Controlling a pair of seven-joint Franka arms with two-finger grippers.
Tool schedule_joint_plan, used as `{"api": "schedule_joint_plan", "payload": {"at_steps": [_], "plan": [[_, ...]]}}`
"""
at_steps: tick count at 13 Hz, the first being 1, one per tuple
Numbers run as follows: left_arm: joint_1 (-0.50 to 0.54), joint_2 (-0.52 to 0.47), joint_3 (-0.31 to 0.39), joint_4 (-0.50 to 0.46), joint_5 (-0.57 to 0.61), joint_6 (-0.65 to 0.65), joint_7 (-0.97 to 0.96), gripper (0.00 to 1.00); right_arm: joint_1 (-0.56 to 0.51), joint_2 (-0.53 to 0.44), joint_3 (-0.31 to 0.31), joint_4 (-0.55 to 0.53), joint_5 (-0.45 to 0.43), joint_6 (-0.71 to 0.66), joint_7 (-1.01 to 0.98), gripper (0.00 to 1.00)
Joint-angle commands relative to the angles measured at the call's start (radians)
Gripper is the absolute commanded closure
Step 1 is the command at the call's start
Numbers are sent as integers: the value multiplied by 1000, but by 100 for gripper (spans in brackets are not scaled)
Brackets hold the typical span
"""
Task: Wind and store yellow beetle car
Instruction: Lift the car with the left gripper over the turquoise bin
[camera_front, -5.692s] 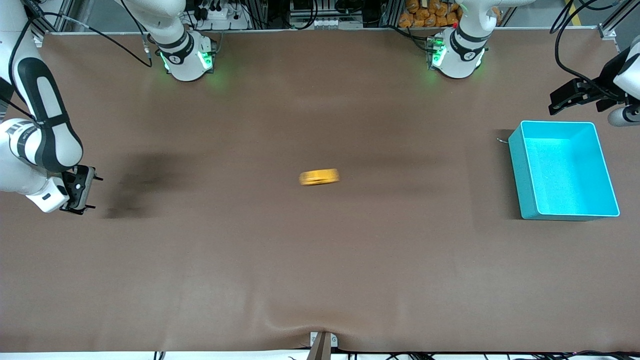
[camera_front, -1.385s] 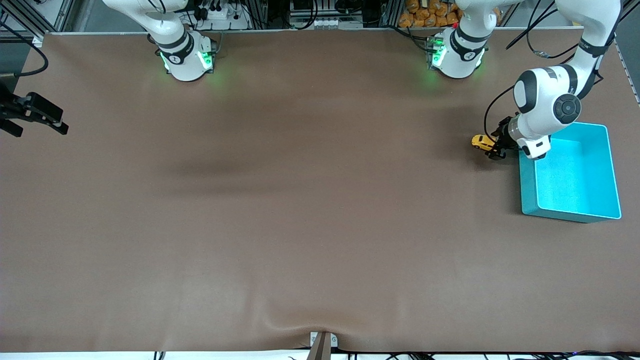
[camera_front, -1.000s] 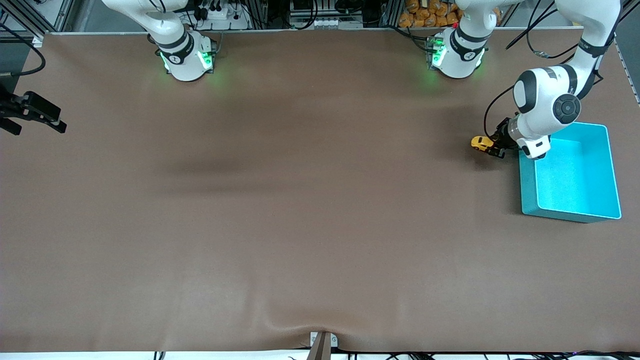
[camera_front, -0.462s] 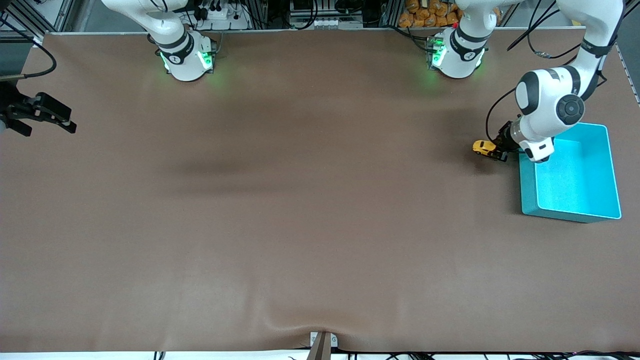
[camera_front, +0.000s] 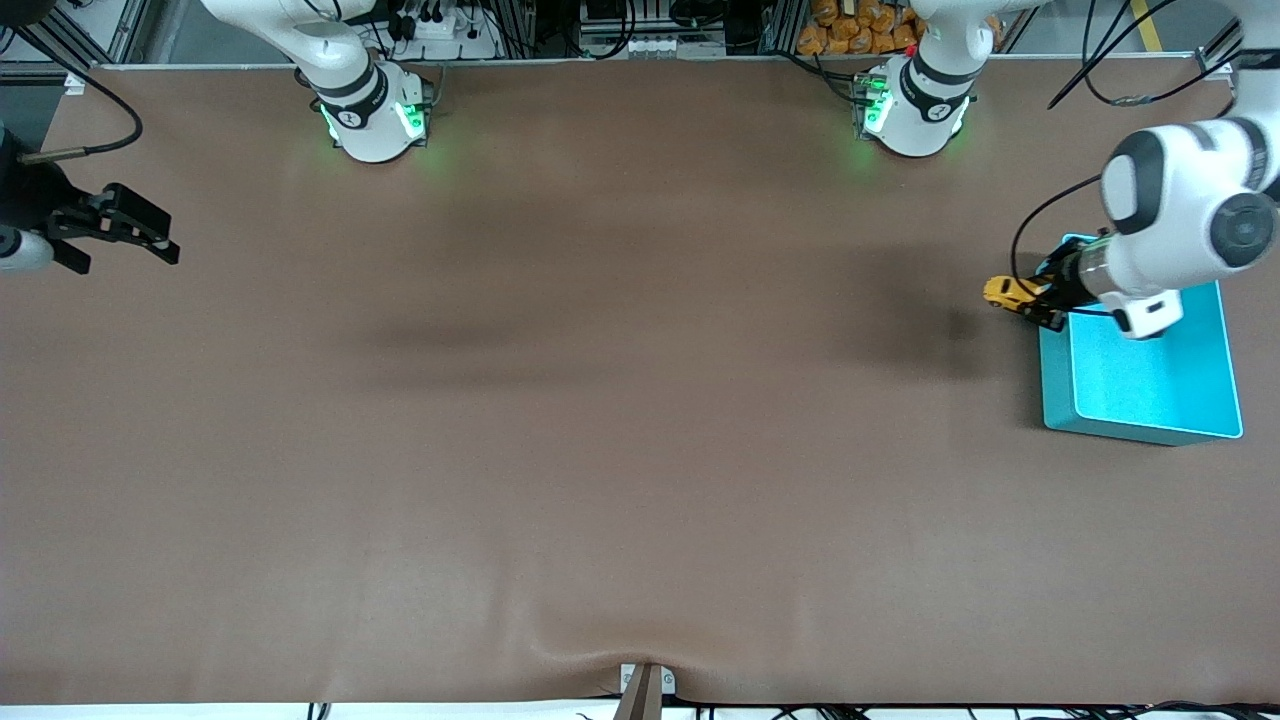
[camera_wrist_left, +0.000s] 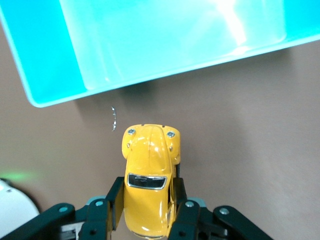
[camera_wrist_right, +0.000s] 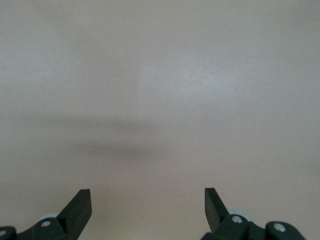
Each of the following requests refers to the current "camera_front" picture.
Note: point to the bag of orange items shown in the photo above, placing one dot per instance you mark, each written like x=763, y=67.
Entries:
x=860, y=30

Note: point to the white power strip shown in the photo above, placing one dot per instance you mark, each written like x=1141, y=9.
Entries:
x=440, y=35

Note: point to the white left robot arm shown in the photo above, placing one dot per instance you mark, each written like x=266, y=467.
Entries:
x=1180, y=200

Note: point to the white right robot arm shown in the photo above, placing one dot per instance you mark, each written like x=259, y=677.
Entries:
x=360, y=120

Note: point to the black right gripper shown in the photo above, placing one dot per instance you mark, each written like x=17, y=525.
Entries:
x=38, y=197

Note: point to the brown table mat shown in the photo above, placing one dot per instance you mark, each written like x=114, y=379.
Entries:
x=640, y=450

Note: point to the yellow beetle toy car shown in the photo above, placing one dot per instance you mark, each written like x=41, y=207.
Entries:
x=1005, y=293

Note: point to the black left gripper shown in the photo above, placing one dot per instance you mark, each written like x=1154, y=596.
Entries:
x=1064, y=281

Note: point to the brown post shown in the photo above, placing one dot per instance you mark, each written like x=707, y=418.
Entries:
x=640, y=700

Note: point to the metal table edge bracket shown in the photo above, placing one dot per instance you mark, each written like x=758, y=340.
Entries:
x=627, y=678

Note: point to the teal plastic bin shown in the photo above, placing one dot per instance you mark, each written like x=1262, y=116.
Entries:
x=1150, y=380

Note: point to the aluminium frame profile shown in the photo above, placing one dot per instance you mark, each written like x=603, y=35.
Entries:
x=75, y=82
x=1215, y=65

